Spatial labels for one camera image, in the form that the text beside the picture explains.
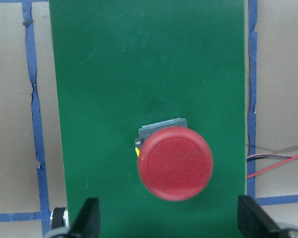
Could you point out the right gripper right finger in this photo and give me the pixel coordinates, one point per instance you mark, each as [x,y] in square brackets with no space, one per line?
[253,221]

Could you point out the green conveyor belt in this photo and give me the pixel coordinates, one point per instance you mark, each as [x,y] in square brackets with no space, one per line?
[122,64]

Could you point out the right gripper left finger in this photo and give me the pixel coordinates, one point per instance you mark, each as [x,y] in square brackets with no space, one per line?
[87,222]

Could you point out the red push button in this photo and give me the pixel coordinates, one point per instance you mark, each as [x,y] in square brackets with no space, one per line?
[175,163]

